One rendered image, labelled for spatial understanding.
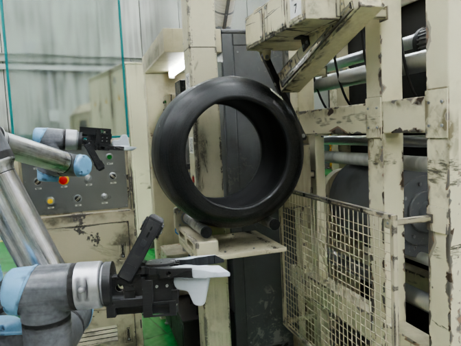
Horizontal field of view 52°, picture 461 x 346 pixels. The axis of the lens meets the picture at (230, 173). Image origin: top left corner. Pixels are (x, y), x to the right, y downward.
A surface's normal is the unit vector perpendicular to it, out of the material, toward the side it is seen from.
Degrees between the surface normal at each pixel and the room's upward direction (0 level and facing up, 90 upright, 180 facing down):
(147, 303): 82
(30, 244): 82
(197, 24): 90
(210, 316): 90
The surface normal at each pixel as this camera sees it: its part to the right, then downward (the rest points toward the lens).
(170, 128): -0.46, -0.20
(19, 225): 0.40, -0.07
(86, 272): 0.02, -0.70
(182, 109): -0.36, -0.39
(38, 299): 0.08, 0.09
